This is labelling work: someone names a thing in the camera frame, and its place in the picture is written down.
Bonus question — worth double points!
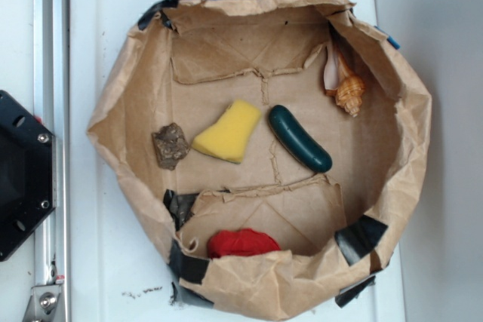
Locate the yellow sponge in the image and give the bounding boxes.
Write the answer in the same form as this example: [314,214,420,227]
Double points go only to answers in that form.
[192,100,262,164]

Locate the brown paper bag bin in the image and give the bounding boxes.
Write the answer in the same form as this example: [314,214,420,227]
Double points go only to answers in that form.
[88,0,432,320]

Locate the brown rock chunk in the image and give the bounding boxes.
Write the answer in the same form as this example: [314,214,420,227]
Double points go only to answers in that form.
[152,123,190,170]

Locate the red crumpled cloth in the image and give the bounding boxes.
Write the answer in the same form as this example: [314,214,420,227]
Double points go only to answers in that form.
[207,228,281,259]

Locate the orange conch seashell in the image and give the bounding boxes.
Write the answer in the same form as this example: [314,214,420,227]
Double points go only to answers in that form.
[323,41,365,117]

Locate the white tray board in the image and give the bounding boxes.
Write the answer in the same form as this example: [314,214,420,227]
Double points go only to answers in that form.
[69,0,408,322]

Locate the aluminium extrusion rail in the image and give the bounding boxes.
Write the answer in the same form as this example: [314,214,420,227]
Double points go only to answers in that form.
[33,0,72,321]

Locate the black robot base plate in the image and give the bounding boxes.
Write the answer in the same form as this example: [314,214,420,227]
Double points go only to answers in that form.
[1,90,54,262]

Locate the metal corner bracket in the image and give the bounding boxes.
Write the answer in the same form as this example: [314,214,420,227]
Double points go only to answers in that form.
[22,284,65,322]

